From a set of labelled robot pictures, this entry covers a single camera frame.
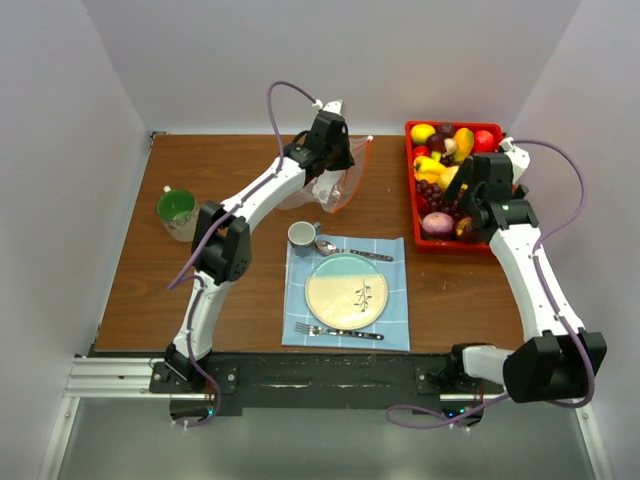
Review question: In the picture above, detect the yellow peach top left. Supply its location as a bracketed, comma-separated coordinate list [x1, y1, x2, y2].
[410, 123, 436, 146]

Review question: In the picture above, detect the grey mug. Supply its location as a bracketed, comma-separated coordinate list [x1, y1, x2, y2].
[287, 221, 322, 257]

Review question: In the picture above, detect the beige and teal plate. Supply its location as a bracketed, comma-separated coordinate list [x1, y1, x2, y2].
[304, 254, 389, 330]

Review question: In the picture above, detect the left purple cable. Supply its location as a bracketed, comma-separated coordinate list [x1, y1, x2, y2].
[167, 80, 321, 429]

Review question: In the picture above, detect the aluminium frame rail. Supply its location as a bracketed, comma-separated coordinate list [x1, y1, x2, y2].
[62, 355, 166, 399]

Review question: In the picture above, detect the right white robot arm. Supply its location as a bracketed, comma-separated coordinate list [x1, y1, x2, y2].
[445, 151, 607, 408]

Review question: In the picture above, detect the red plastic fruit tray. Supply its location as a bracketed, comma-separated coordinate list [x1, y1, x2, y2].
[405, 120, 505, 255]

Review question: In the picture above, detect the dark red mango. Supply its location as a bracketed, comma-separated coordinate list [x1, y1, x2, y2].
[454, 216, 483, 243]

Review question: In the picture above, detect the metal spoon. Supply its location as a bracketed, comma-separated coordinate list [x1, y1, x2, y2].
[314, 240, 394, 262]

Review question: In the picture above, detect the orange yellow mango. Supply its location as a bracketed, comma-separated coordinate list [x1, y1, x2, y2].
[453, 127, 475, 163]

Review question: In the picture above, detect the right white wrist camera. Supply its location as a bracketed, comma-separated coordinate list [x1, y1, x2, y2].
[499, 137, 530, 185]

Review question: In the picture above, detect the purple onion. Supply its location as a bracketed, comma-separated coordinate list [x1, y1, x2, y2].
[421, 212, 455, 239]

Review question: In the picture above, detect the green glass cup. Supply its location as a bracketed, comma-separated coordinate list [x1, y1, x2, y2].
[156, 185, 199, 243]

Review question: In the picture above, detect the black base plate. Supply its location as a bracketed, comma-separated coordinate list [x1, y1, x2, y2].
[149, 352, 502, 419]

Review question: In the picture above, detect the red apple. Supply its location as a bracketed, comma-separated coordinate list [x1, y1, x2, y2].
[473, 130, 497, 153]

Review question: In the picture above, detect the blue checked placemat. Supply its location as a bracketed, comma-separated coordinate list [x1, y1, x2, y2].
[281, 235, 410, 352]

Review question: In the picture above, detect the clear zip top bag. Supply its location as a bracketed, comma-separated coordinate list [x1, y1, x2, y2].
[277, 135, 374, 213]

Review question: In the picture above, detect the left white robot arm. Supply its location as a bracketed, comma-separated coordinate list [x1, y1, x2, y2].
[164, 110, 354, 392]

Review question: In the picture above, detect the purple grape bunch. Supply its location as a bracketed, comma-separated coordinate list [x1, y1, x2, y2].
[416, 180, 455, 216]

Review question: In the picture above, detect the yellow bell pepper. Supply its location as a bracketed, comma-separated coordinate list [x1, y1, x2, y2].
[413, 156, 446, 183]

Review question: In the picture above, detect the metal fork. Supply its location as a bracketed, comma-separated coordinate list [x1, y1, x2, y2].
[294, 322, 385, 341]

